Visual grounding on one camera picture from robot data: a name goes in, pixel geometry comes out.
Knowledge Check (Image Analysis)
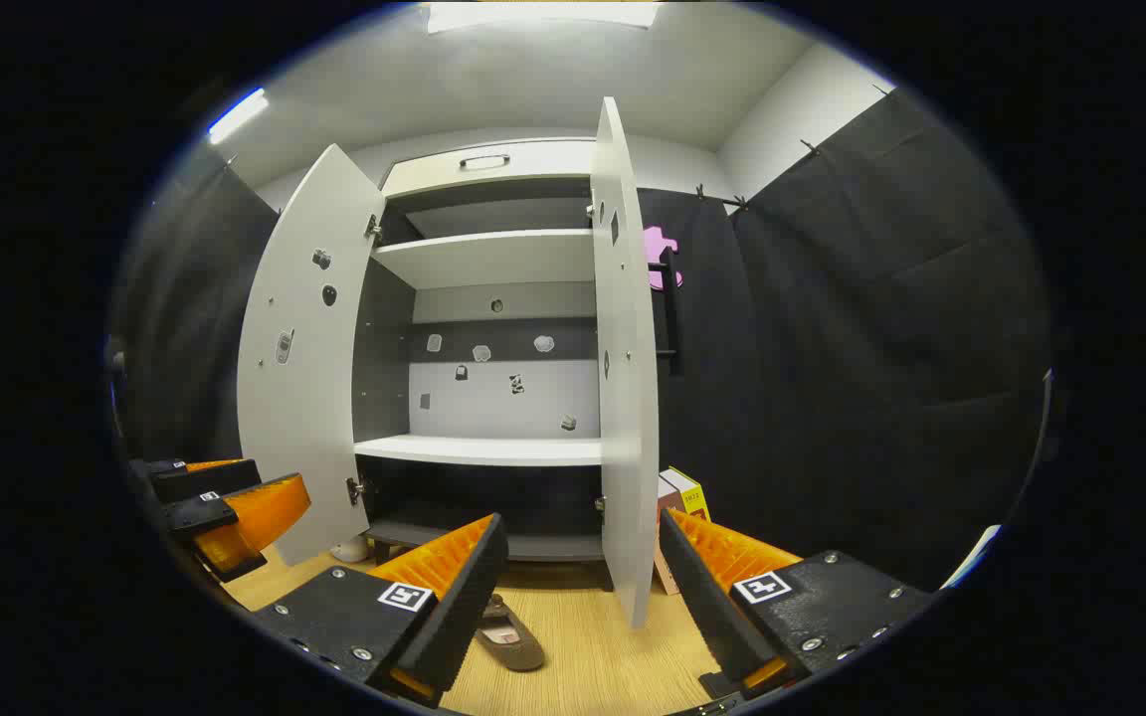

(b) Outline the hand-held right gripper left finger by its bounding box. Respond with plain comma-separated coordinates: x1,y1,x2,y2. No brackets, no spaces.
253,513,510,709

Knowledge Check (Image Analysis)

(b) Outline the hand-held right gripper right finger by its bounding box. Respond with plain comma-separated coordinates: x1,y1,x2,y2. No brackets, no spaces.
659,507,935,699

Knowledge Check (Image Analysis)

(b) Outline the brown fuzzy shoe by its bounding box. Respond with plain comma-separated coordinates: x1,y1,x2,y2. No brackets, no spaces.
474,594,546,673

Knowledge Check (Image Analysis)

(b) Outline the white shoe cabinet door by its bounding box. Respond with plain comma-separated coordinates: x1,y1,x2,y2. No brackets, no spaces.
238,144,387,567
589,96,662,629

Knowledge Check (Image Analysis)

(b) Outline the white shoe cabinet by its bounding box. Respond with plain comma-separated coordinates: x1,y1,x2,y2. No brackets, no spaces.
352,137,606,564

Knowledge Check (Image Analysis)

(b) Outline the white cabinet drawer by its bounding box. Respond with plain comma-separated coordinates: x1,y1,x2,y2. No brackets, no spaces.
380,138,598,198

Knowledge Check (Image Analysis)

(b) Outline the black backdrop cloth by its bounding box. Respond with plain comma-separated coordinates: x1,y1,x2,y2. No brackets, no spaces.
110,88,1056,588

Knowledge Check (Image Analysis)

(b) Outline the narrow ceiling light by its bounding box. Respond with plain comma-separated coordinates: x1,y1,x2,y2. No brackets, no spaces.
207,88,270,145

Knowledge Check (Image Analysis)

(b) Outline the wide ceiling light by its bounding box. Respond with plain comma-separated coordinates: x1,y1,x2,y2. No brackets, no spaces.
424,0,664,35

